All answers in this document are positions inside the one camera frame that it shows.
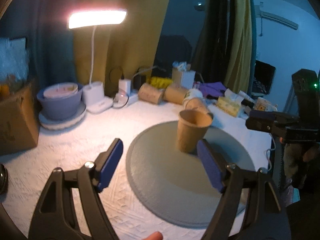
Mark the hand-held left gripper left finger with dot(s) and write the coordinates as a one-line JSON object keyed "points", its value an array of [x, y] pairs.
{"points": [[111, 165]]}

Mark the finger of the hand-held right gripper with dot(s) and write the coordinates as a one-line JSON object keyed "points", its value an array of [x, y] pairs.
{"points": [[261, 125], [263, 115]]}

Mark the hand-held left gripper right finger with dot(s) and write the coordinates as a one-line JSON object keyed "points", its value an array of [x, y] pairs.
{"points": [[210, 167]]}

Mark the brown paper cup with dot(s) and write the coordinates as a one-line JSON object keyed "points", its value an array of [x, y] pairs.
{"points": [[191, 130], [176, 93], [198, 105], [150, 93]]}

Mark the white printed paper cup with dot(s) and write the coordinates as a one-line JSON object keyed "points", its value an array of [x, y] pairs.
{"points": [[192, 96]]}

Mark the person's right hand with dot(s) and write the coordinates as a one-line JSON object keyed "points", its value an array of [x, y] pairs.
{"points": [[310, 153]]}

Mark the person's left hand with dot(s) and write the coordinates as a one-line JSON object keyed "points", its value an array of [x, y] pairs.
{"points": [[153, 236]]}

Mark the white printed mug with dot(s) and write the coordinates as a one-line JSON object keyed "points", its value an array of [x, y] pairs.
{"points": [[263, 105]]}

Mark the yellow tissue pack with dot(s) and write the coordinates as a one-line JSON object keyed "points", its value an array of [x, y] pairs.
{"points": [[228, 105]]}

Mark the grey round mat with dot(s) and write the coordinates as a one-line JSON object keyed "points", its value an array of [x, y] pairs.
{"points": [[175, 180]]}

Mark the black monitor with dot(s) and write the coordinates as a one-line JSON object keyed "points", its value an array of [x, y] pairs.
{"points": [[263, 77]]}

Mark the purple cloth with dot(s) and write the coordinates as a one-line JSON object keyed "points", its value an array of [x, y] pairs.
{"points": [[212, 88]]}

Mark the white power strip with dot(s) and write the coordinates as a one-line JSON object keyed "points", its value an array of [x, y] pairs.
{"points": [[125, 99]]}

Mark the blue bowl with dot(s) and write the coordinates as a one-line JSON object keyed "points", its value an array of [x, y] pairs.
{"points": [[58, 103]]}

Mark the white charger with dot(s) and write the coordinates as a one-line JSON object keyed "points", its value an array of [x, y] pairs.
{"points": [[125, 85]]}

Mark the black power adapter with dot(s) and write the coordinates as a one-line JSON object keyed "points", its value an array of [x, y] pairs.
{"points": [[138, 82]]}

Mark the white carton box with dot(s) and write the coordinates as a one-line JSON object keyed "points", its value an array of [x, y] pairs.
{"points": [[183, 77]]}

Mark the white air conditioner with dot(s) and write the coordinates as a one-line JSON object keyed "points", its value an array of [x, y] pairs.
{"points": [[277, 18]]}

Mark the yellow cloth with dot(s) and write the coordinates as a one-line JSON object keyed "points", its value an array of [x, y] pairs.
{"points": [[160, 81]]}

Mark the cardboard box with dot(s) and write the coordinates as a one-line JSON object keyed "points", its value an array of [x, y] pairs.
{"points": [[15, 125]]}

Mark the dark chair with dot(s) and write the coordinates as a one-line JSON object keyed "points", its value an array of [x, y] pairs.
{"points": [[172, 52]]}

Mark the yellow curtain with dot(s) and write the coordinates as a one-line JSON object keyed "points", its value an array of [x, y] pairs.
{"points": [[120, 42]]}

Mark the white desk lamp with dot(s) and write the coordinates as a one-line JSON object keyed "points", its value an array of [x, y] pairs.
{"points": [[96, 22]]}

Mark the clear plastic bag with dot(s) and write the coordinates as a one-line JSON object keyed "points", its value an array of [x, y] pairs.
{"points": [[12, 60]]}

